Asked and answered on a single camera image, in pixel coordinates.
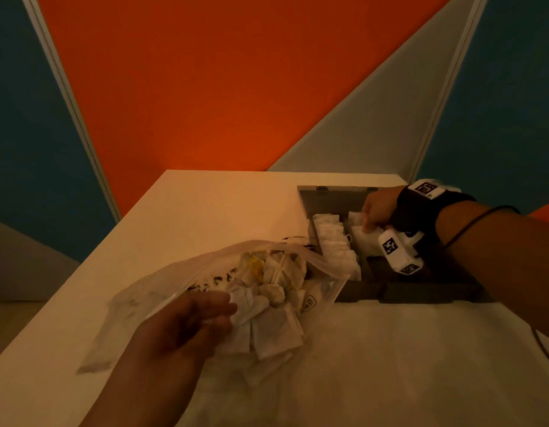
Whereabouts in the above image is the person's left hand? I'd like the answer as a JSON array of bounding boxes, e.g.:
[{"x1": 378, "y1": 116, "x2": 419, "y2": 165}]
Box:
[{"x1": 78, "y1": 291, "x2": 238, "y2": 427}]

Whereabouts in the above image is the person's right hand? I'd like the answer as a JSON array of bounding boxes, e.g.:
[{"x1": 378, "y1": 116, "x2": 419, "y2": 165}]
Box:
[{"x1": 361, "y1": 186, "x2": 407, "y2": 234}]

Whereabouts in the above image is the dark compartment organizer box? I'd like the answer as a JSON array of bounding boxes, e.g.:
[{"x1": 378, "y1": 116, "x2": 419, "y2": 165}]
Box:
[{"x1": 296, "y1": 184, "x2": 494, "y2": 304}]

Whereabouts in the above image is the clear plastic bag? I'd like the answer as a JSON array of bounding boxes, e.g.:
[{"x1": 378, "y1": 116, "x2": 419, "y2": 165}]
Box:
[{"x1": 76, "y1": 237, "x2": 351, "y2": 390}]

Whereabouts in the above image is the row of tea bags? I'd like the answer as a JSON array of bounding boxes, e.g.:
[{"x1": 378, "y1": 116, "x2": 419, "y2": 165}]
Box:
[{"x1": 312, "y1": 213, "x2": 362, "y2": 281}]

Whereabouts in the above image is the pile of paper tea bags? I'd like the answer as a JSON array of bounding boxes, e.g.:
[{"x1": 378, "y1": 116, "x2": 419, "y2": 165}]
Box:
[{"x1": 185, "y1": 248, "x2": 329, "y2": 387}]

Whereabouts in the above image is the person's right forearm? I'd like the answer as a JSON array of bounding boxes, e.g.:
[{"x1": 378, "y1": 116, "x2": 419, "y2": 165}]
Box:
[{"x1": 434, "y1": 200, "x2": 549, "y2": 345}]

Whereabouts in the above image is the black wrist strap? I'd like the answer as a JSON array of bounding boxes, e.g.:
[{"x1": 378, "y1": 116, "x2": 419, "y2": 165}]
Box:
[{"x1": 392, "y1": 184, "x2": 476, "y2": 234}]

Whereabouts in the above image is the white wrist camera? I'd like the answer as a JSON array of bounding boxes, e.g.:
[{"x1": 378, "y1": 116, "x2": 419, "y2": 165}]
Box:
[{"x1": 377, "y1": 228, "x2": 425, "y2": 276}]

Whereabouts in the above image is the black cable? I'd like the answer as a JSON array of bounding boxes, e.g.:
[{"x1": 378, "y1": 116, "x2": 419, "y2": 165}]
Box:
[{"x1": 441, "y1": 205, "x2": 549, "y2": 372}]

